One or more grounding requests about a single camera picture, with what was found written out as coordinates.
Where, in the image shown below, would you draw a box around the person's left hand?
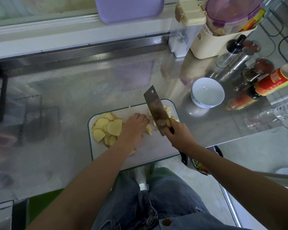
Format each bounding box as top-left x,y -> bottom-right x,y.
117,113 -> 150,154

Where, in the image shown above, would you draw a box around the person's right hand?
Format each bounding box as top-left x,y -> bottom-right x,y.
162,119 -> 198,154

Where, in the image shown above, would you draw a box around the pile of diced potato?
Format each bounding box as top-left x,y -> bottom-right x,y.
148,105 -> 179,131

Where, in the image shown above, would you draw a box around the pile of yellow potato slices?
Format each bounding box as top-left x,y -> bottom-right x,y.
92,112 -> 136,157

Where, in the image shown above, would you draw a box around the steel cleaver knife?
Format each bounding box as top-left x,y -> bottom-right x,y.
143,85 -> 176,137

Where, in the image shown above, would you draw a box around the white bowl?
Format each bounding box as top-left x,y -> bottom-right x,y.
190,77 -> 226,109

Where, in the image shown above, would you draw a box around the person's left forearm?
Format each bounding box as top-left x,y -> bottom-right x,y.
26,143 -> 132,230

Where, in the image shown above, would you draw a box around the person's right forearm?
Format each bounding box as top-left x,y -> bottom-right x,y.
188,143 -> 288,230

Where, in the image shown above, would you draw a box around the metal bowl with scraps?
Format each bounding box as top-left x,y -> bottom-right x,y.
180,145 -> 224,176

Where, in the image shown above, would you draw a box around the person's blue jeans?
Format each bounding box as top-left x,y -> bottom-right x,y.
91,167 -> 252,230

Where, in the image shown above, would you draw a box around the white cutting board green rim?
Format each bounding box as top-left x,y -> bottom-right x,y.
88,98 -> 181,171

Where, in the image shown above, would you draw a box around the cream plastic canister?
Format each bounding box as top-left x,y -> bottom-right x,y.
189,24 -> 257,59

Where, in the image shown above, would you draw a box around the clear plastic bottle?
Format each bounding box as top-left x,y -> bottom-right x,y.
245,99 -> 288,132

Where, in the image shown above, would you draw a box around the glass bottle black cap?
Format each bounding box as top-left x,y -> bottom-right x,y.
215,34 -> 247,68

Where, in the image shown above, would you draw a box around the clear container cream lid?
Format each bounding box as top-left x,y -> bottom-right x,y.
168,0 -> 207,58

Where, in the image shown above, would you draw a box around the glass jar red lid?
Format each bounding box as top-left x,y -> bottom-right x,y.
242,58 -> 275,83

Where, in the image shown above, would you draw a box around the sauce bottle red label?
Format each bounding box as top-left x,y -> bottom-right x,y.
246,64 -> 288,100

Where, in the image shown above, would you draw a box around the green mat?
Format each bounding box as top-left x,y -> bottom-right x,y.
29,188 -> 65,226

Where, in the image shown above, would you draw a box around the purple plastic cutting board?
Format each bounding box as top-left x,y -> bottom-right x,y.
94,0 -> 166,24

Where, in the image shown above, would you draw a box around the purple lid food container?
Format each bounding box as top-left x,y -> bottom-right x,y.
205,0 -> 266,36

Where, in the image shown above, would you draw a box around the steel bin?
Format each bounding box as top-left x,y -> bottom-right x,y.
0,200 -> 15,230

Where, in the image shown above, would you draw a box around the wire dish rack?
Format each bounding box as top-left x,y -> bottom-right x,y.
261,0 -> 288,63

